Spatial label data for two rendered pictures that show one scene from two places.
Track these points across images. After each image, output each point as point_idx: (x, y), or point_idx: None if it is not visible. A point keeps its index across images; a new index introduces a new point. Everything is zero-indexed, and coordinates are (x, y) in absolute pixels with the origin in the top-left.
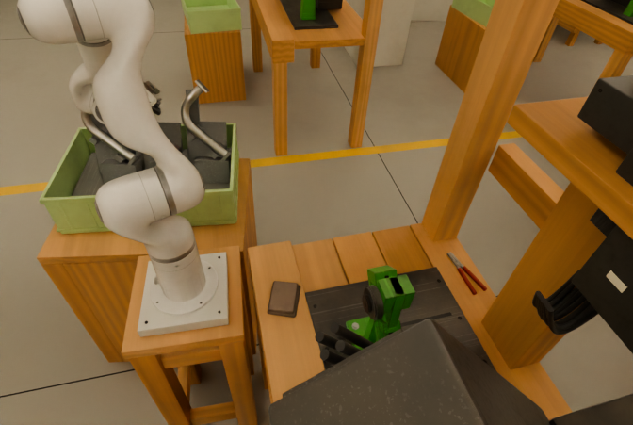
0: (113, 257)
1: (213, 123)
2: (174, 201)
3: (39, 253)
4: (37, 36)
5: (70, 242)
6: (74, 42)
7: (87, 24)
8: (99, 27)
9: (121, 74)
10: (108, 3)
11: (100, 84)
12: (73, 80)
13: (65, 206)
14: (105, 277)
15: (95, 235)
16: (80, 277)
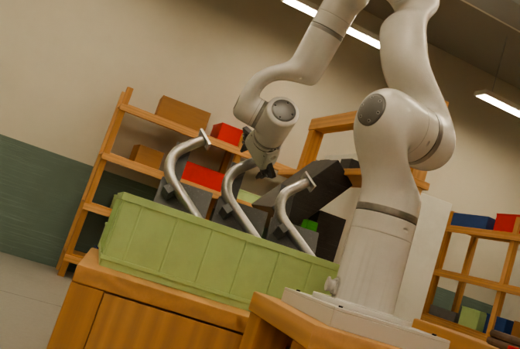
0: (189, 304)
1: (303, 230)
2: (443, 132)
3: (80, 263)
4: None
5: (118, 273)
6: None
7: None
8: None
9: (424, 15)
10: None
11: (406, 13)
12: (271, 68)
13: (145, 217)
14: (142, 348)
15: (151, 282)
16: (105, 334)
